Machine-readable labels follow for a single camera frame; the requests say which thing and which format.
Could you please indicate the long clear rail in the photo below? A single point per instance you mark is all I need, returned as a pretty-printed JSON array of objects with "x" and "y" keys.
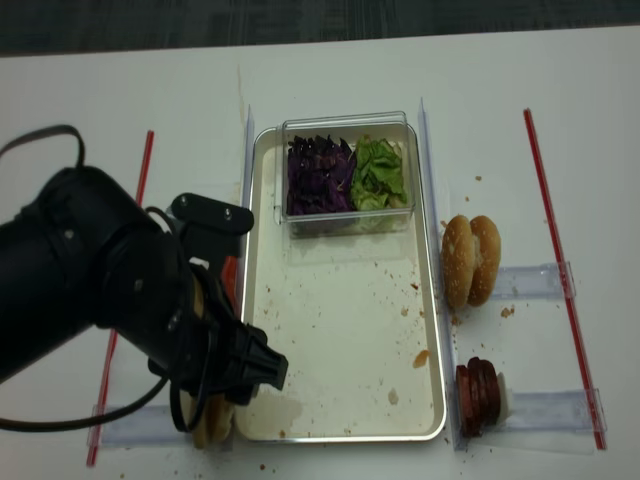
[
  {"x": 245, "y": 202},
  {"x": 442, "y": 311}
]

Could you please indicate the dark meat patty slices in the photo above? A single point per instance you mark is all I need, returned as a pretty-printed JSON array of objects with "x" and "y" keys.
[{"x": 478, "y": 396}]

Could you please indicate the lower right clear rail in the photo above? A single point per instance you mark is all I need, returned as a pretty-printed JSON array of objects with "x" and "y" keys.
[{"x": 559, "y": 411}]

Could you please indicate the lower left clear rail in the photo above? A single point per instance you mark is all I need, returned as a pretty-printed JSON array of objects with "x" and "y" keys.
[{"x": 151, "y": 426}]

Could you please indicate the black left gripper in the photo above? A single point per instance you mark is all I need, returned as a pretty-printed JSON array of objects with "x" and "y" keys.
[{"x": 217, "y": 354}]

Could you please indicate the sesame bun top left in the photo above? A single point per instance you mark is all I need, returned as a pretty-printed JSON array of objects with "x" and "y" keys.
[{"x": 458, "y": 260}]

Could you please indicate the right long clear rail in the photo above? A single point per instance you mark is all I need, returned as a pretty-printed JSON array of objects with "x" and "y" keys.
[{"x": 442, "y": 311}]

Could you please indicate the clear plastic salad box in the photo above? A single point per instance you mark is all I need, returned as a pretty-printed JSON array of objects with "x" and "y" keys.
[{"x": 390, "y": 125}]

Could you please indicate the upper right clear rail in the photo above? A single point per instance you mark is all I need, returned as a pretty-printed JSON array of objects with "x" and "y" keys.
[{"x": 550, "y": 281}]

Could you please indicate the white patty pusher block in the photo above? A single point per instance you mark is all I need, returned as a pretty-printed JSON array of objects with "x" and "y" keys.
[{"x": 506, "y": 400}]

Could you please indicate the green lettuce leaves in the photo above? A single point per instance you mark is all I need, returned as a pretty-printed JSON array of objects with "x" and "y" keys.
[{"x": 378, "y": 181}]

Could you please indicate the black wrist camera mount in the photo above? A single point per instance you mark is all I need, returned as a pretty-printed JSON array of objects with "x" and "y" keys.
[{"x": 210, "y": 229}]

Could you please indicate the right red rod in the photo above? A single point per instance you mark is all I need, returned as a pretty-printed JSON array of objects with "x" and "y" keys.
[{"x": 598, "y": 423}]

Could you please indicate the sesame bun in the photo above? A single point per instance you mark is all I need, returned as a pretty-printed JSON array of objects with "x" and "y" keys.
[
  {"x": 458, "y": 260},
  {"x": 488, "y": 257}
]

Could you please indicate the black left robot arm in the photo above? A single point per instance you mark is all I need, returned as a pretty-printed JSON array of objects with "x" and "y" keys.
[{"x": 84, "y": 254}]

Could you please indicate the bun slice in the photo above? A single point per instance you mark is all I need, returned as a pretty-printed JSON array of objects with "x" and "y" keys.
[
  {"x": 218, "y": 419},
  {"x": 199, "y": 433}
]

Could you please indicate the purple cabbage shreds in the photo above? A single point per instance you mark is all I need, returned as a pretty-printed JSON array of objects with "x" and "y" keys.
[{"x": 319, "y": 174}]

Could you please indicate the red tomato slices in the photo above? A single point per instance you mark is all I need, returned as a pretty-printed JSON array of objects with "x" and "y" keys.
[{"x": 229, "y": 278}]

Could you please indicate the left long clear rail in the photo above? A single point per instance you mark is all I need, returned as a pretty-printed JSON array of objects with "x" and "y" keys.
[{"x": 245, "y": 202}]

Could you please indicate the red rod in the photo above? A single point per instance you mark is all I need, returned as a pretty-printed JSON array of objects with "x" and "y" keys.
[
  {"x": 146, "y": 155},
  {"x": 598, "y": 423}
]

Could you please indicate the left red rod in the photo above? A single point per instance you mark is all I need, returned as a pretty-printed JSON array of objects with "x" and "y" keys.
[{"x": 146, "y": 155}]

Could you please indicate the white metal tray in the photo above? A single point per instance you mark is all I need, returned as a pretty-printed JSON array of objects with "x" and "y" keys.
[{"x": 355, "y": 317}]

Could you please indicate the sesame bun top right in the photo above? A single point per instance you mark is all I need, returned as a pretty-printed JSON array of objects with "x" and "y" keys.
[{"x": 488, "y": 257}]

